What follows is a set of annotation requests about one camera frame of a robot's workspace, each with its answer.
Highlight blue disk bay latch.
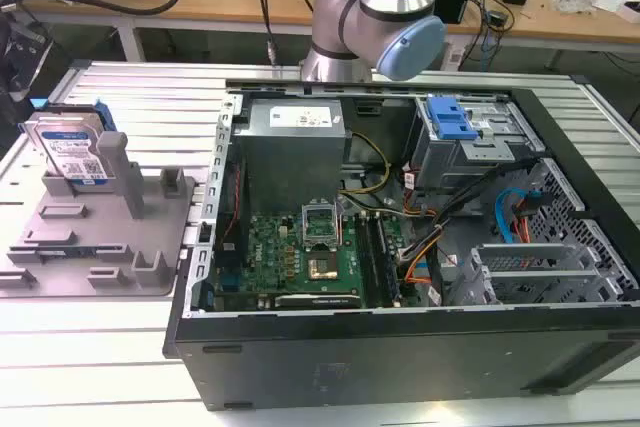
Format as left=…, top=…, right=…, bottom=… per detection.
left=426, top=93, right=480, bottom=143

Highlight metal disk bay cage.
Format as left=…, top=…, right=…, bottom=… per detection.
left=402, top=93, right=546, bottom=193

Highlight hard disk blue carrier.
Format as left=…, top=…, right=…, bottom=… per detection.
left=23, top=103, right=118, bottom=187

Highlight metal socket cover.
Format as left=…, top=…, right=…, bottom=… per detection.
left=300, top=201, right=338, bottom=254

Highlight grey power supply unit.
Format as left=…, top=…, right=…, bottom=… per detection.
left=232, top=98, right=354, bottom=213

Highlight green motherboard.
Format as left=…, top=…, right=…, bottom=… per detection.
left=215, top=206, right=407, bottom=309

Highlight CPU socket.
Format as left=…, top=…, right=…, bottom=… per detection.
left=305, top=254, right=342, bottom=282

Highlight black RAM slots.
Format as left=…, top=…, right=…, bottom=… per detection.
left=353, top=211, right=404, bottom=309

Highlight black graphics card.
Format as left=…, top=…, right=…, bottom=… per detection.
left=258, top=292, right=362, bottom=311

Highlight black crossbar in case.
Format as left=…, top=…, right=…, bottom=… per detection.
left=399, top=156, right=551, bottom=261

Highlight black open PC case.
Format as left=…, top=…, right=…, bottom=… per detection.
left=163, top=77, right=640, bottom=413

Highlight grey plastic parts rack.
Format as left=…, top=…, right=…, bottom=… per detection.
left=0, top=131, right=197, bottom=299

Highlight yellow black power wires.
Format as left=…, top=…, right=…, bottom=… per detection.
left=337, top=132, right=393, bottom=196

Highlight blue SATA wire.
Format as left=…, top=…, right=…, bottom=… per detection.
left=493, top=185, right=542, bottom=247

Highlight thin black cable with plug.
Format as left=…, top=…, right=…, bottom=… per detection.
left=255, top=0, right=315, bottom=67

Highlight orange SATA wire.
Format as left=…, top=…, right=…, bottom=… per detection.
left=514, top=199, right=534, bottom=248

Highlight silver expansion slot bracket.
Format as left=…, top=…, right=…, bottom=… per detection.
left=469, top=241, right=601, bottom=298

